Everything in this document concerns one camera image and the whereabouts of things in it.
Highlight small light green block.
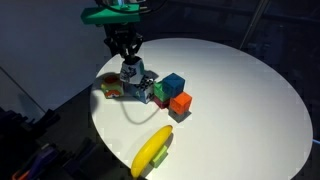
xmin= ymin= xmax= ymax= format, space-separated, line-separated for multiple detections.
xmin=149 ymin=145 xmax=169 ymax=168

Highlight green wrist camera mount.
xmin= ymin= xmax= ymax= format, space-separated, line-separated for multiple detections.
xmin=80 ymin=4 xmax=143 ymax=26

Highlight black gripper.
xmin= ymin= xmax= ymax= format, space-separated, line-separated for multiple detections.
xmin=103 ymin=23 xmax=144 ymax=65

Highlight yellow toy banana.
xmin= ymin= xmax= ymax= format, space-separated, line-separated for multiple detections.
xmin=130 ymin=124 xmax=174 ymax=179

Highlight soft cube with red circle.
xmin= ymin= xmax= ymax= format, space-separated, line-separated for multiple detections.
xmin=100 ymin=74 xmax=125 ymax=100

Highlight gray slanted pole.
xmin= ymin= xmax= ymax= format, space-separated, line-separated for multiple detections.
xmin=239 ymin=0 xmax=269 ymax=51

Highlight soft cube with letter A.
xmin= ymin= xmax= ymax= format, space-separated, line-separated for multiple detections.
xmin=119 ymin=57 xmax=145 ymax=84

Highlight blue wooden block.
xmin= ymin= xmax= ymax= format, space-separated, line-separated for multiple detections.
xmin=161 ymin=72 xmax=186 ymax=99

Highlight red wooden block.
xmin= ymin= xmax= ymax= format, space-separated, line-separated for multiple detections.
xmin=153 ymin=96 xmax=171 ymax=110

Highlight gray wooden block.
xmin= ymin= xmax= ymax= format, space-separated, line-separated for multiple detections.
xmin=168 ymin=108 xmax=192 ymax=124

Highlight green wooden block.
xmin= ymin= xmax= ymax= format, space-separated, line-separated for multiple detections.
xmin=153 ymin=80 xmax=173 ymax=103

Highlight orange wooden block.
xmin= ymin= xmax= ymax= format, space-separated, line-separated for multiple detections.
xmin=169 ymin=91 xmax=193 ymax=116

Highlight soft cube with triangle pattern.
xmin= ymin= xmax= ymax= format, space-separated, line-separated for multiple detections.
xmin=133 ymin=74 xmax=158 ymax=104

